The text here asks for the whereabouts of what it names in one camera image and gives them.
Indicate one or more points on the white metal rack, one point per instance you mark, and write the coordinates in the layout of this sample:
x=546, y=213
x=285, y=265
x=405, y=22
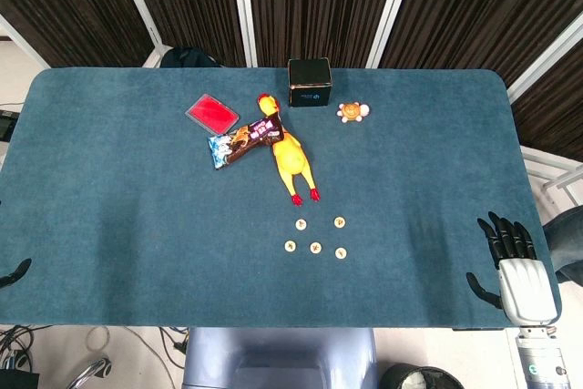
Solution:
x=546, y=159

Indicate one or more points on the black flat box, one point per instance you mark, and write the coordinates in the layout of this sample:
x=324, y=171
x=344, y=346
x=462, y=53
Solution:
x=18, y=381

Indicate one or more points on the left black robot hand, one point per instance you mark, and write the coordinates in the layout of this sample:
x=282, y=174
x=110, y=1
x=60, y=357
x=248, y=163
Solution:
x=18, y=269

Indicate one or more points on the black bag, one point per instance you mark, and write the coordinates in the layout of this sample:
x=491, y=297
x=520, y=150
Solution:
x=187, y=57

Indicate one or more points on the wooden token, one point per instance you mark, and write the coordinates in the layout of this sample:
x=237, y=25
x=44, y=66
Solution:
x=301, y=224
x=340, y=222
x=316, y=248
x=290, y=246
x=340, y=252

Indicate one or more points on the chrome chair leg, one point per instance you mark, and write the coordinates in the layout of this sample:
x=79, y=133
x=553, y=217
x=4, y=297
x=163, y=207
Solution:
x=91, y=368

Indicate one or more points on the person leg in jeans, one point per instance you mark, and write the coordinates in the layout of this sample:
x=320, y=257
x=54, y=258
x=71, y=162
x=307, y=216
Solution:
x=565, y=243

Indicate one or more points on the blue felt table mat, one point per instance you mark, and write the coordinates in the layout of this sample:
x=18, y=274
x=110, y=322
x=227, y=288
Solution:
x=136, y=225

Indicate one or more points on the brown chocolate snack wrapper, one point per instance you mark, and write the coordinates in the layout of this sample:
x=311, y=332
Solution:
x=241, y=140

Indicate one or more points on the red card in clear case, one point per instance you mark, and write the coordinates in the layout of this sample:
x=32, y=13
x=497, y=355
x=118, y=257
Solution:
x=211, y=112

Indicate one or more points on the black cube box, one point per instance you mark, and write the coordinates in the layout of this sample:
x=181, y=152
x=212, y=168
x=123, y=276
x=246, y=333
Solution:
x=309, y=81

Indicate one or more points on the yellow rubber chicken toy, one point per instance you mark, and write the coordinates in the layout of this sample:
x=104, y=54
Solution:
x=289, y=156

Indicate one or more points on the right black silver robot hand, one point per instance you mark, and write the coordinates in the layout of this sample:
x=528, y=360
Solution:
x=526, y=289

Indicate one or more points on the orange white turtle toy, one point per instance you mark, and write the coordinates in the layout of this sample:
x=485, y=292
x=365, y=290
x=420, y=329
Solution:
x=351, y=112

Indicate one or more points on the black electronic device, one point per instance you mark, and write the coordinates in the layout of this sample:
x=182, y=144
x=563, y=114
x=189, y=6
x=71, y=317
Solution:
x=5, y=124

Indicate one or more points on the blue-grey robot torso base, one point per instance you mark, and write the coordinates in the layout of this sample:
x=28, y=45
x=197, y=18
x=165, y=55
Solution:
x=273, y=357

